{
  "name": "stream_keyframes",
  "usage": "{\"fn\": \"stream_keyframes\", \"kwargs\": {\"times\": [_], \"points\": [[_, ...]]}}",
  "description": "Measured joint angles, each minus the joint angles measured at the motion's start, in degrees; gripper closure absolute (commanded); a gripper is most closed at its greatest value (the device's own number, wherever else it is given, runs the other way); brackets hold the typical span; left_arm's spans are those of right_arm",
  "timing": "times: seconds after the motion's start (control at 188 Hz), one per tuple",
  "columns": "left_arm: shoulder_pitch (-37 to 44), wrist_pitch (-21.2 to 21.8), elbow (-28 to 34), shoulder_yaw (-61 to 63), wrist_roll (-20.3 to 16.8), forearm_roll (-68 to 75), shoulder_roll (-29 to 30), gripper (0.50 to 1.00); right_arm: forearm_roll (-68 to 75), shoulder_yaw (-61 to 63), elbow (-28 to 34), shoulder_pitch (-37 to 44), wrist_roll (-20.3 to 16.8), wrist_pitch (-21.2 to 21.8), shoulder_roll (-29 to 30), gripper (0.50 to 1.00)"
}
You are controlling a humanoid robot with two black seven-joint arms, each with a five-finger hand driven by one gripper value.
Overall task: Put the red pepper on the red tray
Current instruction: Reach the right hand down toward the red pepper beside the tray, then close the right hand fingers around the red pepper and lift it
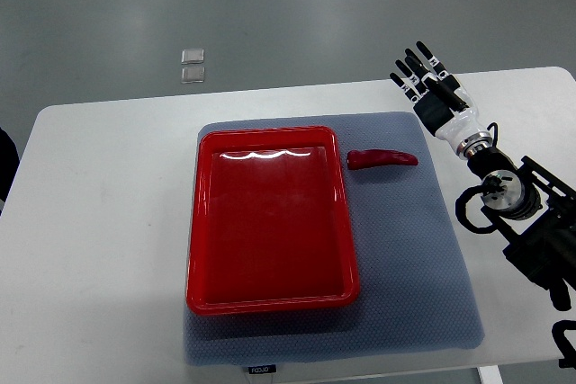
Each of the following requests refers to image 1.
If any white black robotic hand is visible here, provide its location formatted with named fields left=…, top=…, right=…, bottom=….
left=390, top=40, right=491, bottom=154

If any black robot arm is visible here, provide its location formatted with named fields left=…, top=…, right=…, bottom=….
left=390, top=41, right=575, bottom=312

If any red pepper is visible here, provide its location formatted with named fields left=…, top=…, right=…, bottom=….
left=346, top=149, right=419, bottom=171

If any red plastic tray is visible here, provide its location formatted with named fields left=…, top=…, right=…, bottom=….
left=185, top=126, right=360, bottom=317

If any grey mesh mat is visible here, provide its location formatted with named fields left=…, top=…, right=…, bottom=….
left=184, top=112, right=484, bottom=366

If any lower metal floor plate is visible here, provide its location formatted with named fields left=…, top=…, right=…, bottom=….
left=181, top=66, right=205, bottom=84

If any metal floor plate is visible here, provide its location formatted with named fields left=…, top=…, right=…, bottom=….
left=181, top=66, right=205, bottom=84
left=181, top=48, right=205, bottom=65

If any upper metal floor plate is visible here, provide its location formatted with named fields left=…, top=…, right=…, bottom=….
left=181, top=48, right=205, bottom=65

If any white table leg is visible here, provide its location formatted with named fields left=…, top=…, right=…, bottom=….
left=477, top=365, right=503, bottom=384

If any black cable loop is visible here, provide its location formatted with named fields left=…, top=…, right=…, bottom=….
left=454, top=185, right=499, bottom=233

